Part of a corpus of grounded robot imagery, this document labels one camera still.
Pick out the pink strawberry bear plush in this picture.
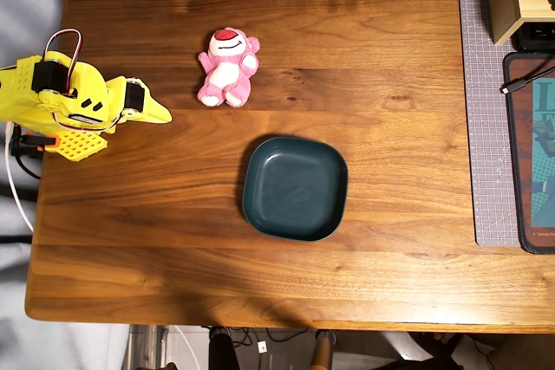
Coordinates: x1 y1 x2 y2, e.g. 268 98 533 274
197 27 261 108

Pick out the grey metal rack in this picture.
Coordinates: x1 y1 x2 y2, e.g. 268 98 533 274
125 324 170 370

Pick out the red white servo wire loop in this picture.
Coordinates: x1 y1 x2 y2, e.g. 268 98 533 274
42 28 84 75

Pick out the white power cable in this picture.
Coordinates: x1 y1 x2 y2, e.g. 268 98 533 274
3 121 35 232

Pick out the dark printed mouse pad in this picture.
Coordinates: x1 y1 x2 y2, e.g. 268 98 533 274
502 51 555 255

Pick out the grey cutting mat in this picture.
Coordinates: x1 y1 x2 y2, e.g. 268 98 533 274
455 0 521 248

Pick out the black table leg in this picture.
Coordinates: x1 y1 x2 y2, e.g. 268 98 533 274
209 326 240 370

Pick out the yellow gripper black motor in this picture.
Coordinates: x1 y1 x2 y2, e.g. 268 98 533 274
106 76 173 126

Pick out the orange black table clamp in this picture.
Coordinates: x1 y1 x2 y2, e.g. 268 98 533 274
10 125 61 159

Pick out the black electronic device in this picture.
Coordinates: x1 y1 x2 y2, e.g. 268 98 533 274
511 22 555 53

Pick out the black usb cable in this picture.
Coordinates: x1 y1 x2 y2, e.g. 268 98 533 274
499 67 555 95

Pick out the dark teal square plate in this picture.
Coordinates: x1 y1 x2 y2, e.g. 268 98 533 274
241 136 349 243

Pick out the red white gripper servo wire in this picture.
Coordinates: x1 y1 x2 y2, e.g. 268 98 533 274
51 112 119 135

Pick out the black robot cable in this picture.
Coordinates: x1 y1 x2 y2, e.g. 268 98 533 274
15 153 42 180

